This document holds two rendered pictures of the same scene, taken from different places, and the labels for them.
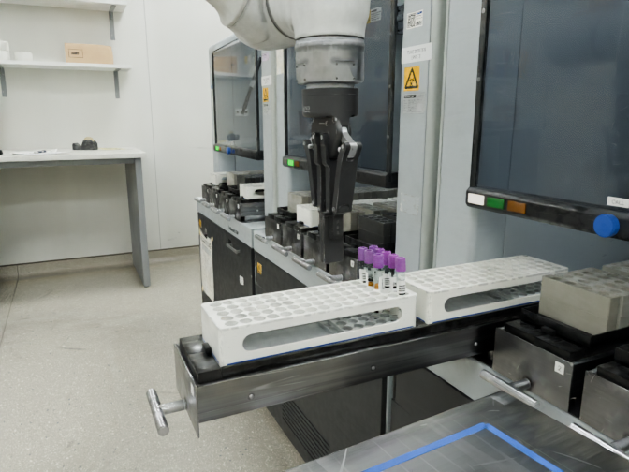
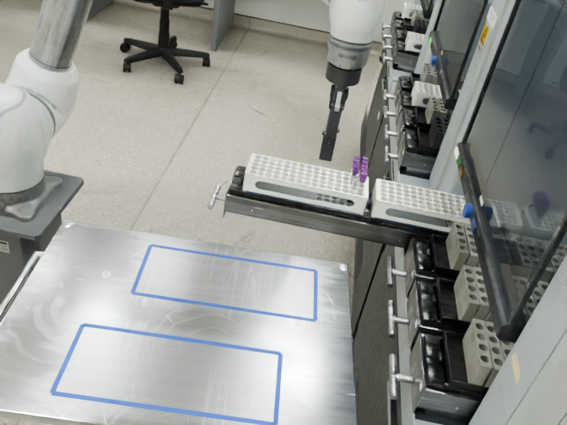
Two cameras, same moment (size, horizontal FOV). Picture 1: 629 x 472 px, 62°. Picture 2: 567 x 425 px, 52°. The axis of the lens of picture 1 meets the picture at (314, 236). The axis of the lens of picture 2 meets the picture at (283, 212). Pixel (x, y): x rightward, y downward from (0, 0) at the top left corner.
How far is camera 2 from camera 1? 0.80 m
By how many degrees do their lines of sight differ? 33
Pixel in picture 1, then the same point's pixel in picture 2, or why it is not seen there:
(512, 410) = (337, 272)
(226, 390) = (240, 202)
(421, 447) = (278, 263)
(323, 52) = (335, 49)
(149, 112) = not seen: outside the picture
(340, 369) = (303, 217)
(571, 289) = (456, 237)
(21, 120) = not seen: outside the picture
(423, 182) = (460, 118)
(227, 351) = (246, 185)
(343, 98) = (342, 76)
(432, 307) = (376, 209)
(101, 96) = not seen: outside the picture
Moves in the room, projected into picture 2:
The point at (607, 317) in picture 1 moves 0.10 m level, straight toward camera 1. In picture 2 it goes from (456, 261) to (418, 270)
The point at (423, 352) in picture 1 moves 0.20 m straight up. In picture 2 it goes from (359, 230) to (380, 159)
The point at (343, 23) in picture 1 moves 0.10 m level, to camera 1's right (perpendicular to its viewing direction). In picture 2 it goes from (348, 36) to (394, 52)
